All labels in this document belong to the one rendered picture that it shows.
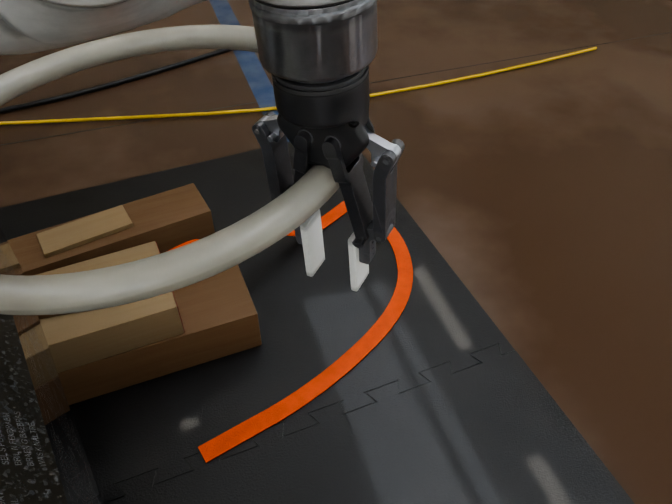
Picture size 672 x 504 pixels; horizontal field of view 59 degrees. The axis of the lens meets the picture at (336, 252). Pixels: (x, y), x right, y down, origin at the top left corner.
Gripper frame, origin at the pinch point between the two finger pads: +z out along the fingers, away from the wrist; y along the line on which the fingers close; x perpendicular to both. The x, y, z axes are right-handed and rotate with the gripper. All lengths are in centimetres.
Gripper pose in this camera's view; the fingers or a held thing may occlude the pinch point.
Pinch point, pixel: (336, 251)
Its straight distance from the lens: 59.1
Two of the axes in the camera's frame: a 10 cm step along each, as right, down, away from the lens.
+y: -8.9, -2.7, 3.6
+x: -4.5, 6.4, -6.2
